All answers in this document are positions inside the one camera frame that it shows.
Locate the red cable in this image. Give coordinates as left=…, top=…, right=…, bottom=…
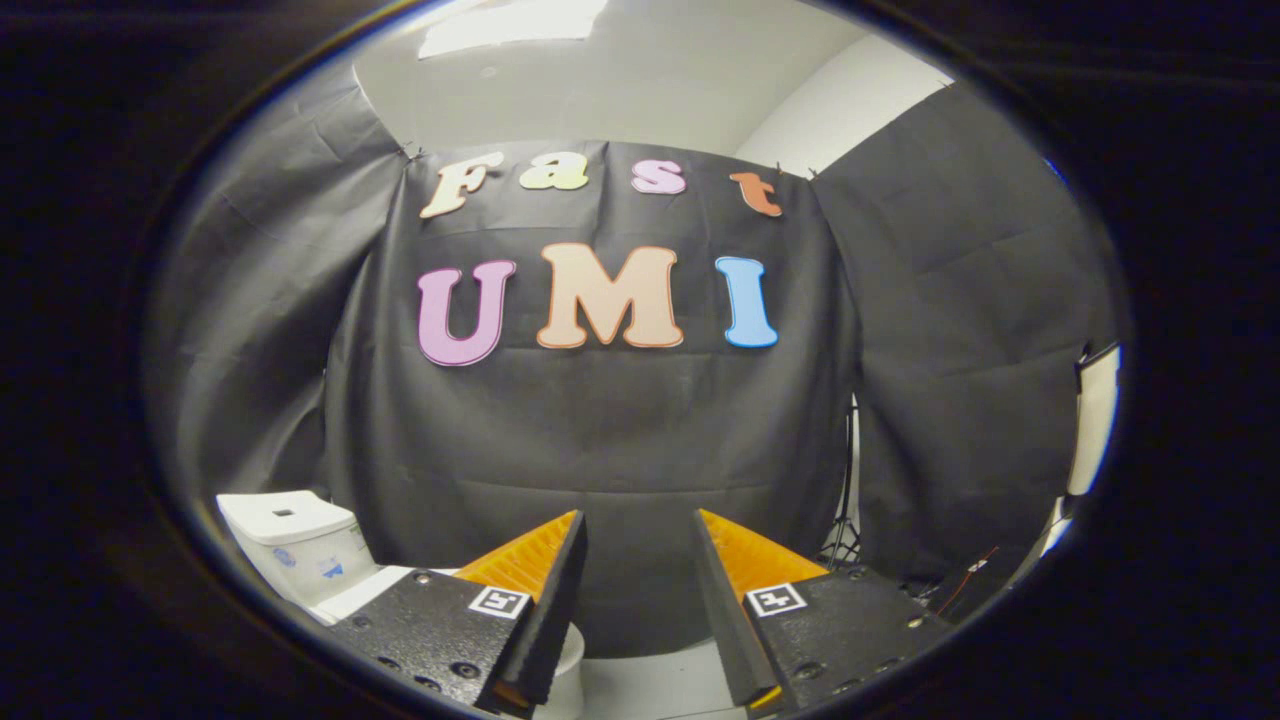
left=938, top=545, right=1001, bottom=613

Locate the white toilet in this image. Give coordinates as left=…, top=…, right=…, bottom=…
left=216, top=490, right=587, bottom=720

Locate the black tripod stand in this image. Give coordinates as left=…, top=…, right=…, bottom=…
left=818, top=394, right=867, bottom=567

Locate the ceiling light panel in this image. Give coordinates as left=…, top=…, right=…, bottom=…
left=417, top=0, right=610, bottom=60

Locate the black backdrop cloth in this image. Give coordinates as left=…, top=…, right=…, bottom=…
left=150, top=60, right=1121, bottom=661

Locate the white board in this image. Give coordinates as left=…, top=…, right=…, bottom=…
left=1066, top=345, right=1122, bottom=497

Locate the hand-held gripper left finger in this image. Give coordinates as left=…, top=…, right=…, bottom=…
left=328, top=510, right=589, bottom=719

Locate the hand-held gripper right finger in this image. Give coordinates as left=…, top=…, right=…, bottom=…
left=693, top=508, right=957, bottom=716

